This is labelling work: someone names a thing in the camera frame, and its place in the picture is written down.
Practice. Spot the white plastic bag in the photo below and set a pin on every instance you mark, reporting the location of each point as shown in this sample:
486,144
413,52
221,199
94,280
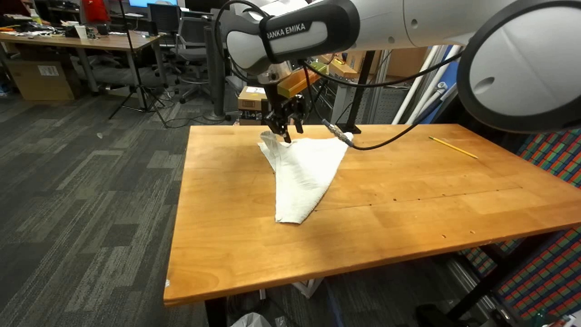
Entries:
250,320

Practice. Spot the black pole with round base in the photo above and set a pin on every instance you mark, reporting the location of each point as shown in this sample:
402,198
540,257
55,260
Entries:
217,81

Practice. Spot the black tripod stand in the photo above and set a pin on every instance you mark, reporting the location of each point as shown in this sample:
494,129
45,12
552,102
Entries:
138,86

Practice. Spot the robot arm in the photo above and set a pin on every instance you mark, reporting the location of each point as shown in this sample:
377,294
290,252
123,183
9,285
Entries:
408,22

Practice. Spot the bundle of white pipes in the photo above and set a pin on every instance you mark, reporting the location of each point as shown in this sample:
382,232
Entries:
420,91

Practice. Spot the small cardboard box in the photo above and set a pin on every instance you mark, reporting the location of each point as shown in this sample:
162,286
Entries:
250,102

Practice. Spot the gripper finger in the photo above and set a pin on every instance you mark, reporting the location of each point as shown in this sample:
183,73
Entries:
282,129
298,122

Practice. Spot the grey office chair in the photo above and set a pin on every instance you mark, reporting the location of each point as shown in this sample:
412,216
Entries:
193,50

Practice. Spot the white cloth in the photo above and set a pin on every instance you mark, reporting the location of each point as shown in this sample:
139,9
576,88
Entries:
302,177

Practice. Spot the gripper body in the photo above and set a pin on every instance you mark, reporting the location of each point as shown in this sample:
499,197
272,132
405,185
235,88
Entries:
273,101

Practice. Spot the black office chair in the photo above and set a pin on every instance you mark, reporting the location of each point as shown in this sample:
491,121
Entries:
164,18

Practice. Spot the large cardboard box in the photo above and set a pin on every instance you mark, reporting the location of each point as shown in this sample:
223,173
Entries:
41,79

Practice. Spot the wooden desk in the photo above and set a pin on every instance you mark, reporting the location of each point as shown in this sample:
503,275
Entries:
104,43

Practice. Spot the monitor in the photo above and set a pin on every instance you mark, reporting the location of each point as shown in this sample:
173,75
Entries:
152,2

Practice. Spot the grey perforated metal cabinet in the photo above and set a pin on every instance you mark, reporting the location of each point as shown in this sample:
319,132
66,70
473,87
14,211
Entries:
381,106

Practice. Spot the yellow pencil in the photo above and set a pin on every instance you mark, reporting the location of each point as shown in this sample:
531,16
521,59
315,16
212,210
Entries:
453,147

